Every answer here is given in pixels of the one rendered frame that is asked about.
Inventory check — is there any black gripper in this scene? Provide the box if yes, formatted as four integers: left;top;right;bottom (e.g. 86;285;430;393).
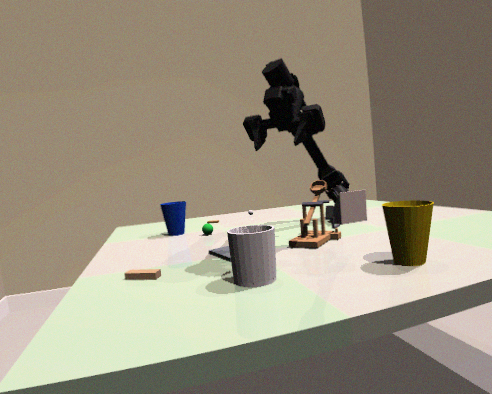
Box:
243;99;325;151

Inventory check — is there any yellow tapered cup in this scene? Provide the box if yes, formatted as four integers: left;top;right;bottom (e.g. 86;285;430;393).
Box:
382;201;434;266

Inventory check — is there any tan rectangular block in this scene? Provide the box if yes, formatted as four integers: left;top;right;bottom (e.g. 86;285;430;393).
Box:
124;269;161;280

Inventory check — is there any green ball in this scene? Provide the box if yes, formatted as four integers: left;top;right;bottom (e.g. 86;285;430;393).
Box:
202;224;213;235

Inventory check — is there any grey cup with white rim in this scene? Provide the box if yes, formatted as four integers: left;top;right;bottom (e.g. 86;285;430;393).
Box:
227;225;277;287

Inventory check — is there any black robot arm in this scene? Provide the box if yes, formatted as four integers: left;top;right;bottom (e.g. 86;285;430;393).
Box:
262;59;350;204

